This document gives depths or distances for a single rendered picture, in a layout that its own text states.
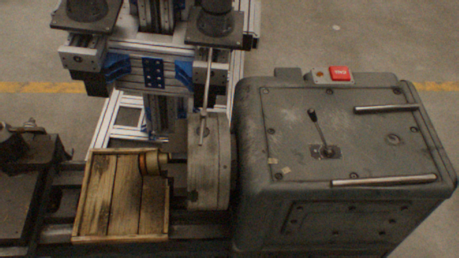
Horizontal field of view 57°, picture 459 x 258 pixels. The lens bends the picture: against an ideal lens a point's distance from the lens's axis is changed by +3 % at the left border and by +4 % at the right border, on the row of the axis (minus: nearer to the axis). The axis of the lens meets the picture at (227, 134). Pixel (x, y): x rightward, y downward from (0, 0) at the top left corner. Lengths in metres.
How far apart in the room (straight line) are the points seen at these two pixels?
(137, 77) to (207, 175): 0.78
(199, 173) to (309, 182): 0.31
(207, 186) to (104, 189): 0.47
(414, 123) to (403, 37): 2.60
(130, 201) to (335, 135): 0.73
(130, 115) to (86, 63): 0.98
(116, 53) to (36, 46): 1.79
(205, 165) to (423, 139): 0.64
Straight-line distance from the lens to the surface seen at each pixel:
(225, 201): 1.23
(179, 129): 1.29
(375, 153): 1.25
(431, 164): 1.30
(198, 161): 1.17
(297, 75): 1.38
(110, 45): 1.75
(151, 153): 1.30
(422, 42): 3.96
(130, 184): 1.52
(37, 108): 3.06
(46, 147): 1.51
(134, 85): 1.88
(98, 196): 1.52
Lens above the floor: 2.18
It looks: 52 degrees down
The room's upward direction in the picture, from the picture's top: 7 degrees clockwise
